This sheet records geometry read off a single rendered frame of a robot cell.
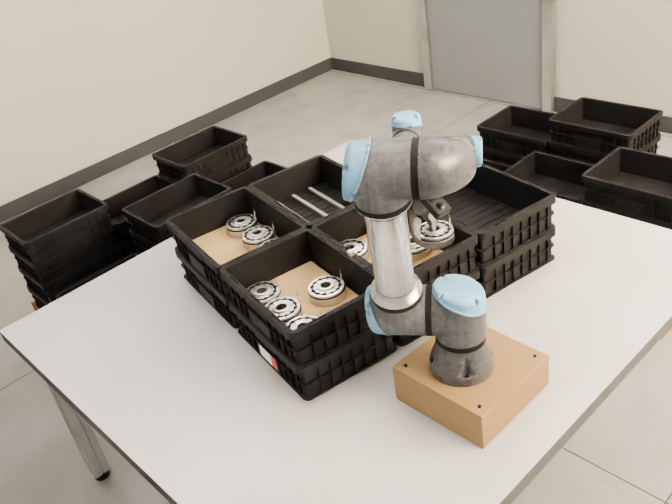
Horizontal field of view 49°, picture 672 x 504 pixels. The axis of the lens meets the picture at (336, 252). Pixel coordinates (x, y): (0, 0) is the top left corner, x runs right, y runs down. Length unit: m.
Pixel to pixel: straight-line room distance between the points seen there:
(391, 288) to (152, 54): 4.02
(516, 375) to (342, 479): 0.46
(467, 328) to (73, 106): 3.90
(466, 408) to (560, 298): 0.59
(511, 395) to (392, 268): 0.43
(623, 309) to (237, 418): 1.06
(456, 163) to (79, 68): 4.02
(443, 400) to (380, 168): 0.62
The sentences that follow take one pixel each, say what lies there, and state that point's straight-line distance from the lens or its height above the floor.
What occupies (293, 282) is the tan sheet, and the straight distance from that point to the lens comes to 2.08.
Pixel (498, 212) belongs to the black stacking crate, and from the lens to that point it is 2.29.
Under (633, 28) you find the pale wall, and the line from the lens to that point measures 4.68.
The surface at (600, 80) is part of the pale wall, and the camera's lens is 4.87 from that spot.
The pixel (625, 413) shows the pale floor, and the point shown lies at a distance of 2.82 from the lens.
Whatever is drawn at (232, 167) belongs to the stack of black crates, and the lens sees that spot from 3.73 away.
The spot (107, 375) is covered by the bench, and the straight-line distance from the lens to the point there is 2.19.
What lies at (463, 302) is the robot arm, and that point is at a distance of 1.60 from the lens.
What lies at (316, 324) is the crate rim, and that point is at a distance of 1.75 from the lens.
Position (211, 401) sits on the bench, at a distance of 1.97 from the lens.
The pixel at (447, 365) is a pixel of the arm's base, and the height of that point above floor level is 0.85.
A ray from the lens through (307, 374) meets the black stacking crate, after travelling 1.82.
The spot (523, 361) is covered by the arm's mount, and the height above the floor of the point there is 0.79.
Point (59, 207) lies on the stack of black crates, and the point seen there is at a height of 0.55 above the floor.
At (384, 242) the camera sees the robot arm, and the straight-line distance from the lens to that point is 1.45.
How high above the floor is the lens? 1.98
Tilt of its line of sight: 32 degrees down
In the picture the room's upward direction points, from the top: 10 degrees counter-clockwise
